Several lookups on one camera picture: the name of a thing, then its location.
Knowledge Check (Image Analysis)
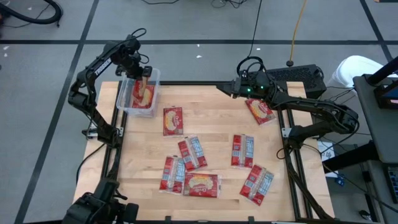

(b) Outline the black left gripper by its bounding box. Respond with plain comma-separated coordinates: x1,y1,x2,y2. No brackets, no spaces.
123,57,153,98

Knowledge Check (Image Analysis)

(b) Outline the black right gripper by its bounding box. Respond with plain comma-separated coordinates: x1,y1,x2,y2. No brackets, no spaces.
216,73,274,99

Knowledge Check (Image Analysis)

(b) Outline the clear plastic bin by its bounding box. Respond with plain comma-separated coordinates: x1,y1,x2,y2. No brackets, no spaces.
115,67,161,118

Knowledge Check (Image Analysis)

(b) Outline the white paper sheet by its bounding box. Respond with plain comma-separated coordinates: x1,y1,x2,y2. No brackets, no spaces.
317,141,340,179

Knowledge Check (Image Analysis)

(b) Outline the white plastic bag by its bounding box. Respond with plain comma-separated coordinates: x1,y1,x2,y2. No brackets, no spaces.
330,55,386,91

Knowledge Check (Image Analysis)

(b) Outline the black bulky equipment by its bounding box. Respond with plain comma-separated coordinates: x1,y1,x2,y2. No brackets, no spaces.
61,179,140,224

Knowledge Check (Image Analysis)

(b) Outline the grey cart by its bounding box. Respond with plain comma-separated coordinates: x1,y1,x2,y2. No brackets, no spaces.
353,74,398,165

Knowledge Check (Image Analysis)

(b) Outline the black pole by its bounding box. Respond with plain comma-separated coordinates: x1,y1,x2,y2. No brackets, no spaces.
366,55,398,86

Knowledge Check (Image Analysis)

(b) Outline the black and blue device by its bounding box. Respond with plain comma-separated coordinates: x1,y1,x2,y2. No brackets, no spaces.
374,83,398,110

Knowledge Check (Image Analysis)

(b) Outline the black looped cable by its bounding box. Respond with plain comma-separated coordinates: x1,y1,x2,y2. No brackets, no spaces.
236,0,265,78

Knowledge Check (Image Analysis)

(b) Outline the thin black floor cable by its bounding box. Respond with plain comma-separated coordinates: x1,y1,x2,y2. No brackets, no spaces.
140,0,182,6

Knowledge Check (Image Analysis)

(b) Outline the silver left base bracket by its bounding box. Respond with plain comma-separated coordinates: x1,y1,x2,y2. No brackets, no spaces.
82,127,124,139

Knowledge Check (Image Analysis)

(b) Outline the tangled black floor cable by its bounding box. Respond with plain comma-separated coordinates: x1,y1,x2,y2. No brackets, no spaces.
211,0,249,9

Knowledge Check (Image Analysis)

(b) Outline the yellow hanging cable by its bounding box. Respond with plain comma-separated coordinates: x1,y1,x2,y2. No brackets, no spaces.
287,0,308,68

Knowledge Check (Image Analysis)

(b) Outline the black arm base cable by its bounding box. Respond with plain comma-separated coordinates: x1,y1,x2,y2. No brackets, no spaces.
75,141,108,185

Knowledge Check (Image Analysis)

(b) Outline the thick black hose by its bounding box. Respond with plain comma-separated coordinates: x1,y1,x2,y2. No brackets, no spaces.
0,0,64,27

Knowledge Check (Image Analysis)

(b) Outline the long black floor cable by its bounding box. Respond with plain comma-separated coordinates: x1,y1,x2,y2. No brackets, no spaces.
322,164,398,213

